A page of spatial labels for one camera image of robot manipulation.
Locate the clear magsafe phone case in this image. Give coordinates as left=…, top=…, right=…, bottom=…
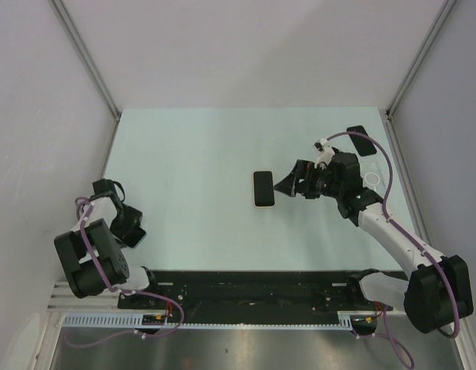
left=360, top=161, right=387, bottom=195

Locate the black phone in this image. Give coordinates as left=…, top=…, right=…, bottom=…
left=121, top=226, right=146, bottom=248
left=347, top=125, right=377, bottom=157

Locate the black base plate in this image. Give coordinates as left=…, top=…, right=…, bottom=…
left=69, top=269, right=443, bottom=325

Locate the black smartphone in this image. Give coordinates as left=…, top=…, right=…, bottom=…
left=253, top=171, right=277, bottom=206

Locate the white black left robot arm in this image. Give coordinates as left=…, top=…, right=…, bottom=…
left=54, top=178, right=162, bottom=308

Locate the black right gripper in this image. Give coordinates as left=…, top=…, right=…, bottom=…
left=274, top=160, right=343, bottom=200

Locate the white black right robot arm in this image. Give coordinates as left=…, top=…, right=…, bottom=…
left=274, top=153, right=474, bottom=333

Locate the grey slotted cable duct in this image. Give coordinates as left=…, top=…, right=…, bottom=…
left=62, top=311, right=381, bottom=331

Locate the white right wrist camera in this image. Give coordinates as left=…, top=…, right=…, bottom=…
left=314, top=139, right=335, bottom=170

